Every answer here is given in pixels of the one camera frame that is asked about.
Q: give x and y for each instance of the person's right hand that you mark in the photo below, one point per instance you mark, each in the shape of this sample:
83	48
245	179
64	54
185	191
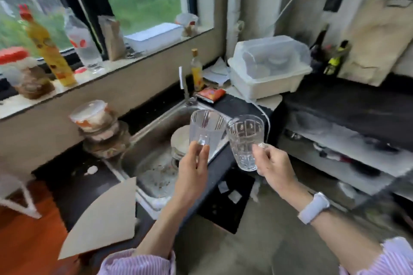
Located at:
277	170

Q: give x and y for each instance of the person's left hand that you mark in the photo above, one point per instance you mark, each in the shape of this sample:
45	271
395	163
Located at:
188	181

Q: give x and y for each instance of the person's right thumb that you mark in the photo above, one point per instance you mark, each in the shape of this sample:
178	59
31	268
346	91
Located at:
259	162

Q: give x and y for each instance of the person's left fingers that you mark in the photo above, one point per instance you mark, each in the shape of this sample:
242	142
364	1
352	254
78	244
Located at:
197	155

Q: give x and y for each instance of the patterned clear glass mug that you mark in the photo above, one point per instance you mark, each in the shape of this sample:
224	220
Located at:
244	142

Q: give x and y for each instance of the smooth clear drinking glass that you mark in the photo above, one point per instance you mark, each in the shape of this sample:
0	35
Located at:
206	128

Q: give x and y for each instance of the person's right forearm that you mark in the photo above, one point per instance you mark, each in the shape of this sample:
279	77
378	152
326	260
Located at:
338	239

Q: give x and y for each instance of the person's left forearm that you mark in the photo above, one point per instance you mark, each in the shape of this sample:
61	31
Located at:
163	223

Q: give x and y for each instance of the white bowl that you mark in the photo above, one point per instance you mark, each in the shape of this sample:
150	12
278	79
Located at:
180	141

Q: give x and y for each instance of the stainless steel sink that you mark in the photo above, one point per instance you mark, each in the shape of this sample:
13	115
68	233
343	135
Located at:
155	162

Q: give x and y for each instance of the orange snack packet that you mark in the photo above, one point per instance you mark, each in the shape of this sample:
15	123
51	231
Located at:
210	95

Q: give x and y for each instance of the metal sink faucet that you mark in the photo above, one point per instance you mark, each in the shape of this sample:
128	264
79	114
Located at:
186	89

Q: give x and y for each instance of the white wristwatch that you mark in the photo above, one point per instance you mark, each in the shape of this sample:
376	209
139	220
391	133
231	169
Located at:
313	207

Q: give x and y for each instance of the small yellow liquid bottle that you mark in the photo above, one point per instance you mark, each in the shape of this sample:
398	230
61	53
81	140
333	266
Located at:
196	73

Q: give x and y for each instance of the white papers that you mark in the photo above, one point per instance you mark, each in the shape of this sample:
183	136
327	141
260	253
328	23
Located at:
217	73

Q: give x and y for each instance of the white under-counter shelf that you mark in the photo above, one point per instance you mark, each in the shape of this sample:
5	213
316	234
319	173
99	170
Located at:
348	158

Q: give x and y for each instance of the white dish rack clear cover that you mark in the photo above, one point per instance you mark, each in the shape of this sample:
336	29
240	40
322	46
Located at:
267	65

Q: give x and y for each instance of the small white lid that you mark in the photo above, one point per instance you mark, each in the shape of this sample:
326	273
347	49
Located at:
92	170

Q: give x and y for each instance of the lidded clear plastic food container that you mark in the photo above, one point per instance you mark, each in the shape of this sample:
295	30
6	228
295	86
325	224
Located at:
90	117

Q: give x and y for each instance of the beige cardboard sheet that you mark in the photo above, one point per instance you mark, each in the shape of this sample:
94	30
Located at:
103	220

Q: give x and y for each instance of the pink striped left sleeve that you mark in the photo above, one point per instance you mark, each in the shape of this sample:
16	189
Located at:
138	263

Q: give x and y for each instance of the pink striped sleeve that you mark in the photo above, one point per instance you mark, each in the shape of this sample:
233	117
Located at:
390	258
138	263

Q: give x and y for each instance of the tall dark glass bottle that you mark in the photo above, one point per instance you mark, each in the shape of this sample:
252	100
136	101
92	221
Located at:
319	50

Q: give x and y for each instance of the white rectangular box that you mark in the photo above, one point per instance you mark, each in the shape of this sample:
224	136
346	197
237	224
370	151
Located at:
153	37

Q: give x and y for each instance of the dark bottle yellow label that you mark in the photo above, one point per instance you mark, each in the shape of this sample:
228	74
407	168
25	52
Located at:
335	59

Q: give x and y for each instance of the small clear plastic bag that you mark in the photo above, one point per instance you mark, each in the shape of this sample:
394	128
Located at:
187	25

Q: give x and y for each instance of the brown paper bag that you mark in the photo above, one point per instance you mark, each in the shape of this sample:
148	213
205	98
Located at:
113	39

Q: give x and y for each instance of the white vertical pipe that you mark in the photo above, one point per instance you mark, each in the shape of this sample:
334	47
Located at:
234	10

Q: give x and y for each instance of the clear plastic bottle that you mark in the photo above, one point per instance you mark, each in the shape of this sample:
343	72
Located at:
83	44

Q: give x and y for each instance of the pink striped right sleeve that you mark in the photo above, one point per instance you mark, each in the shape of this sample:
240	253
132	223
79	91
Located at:
390	258

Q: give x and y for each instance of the beige cutting board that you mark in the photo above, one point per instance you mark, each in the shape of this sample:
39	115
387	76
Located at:
377	41

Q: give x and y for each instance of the yellow oil bottle red cap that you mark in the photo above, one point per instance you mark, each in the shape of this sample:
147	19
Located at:
48	49

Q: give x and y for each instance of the red-lidded glass jar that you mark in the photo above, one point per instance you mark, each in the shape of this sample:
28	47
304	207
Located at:
24	75

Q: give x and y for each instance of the black wall socket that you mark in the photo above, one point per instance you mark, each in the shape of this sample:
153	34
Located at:
333	2

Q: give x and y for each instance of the white stool frame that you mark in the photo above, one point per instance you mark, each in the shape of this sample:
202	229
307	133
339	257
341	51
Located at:
22	202

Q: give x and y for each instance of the black window frame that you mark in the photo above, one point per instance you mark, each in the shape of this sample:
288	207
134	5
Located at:
84	1

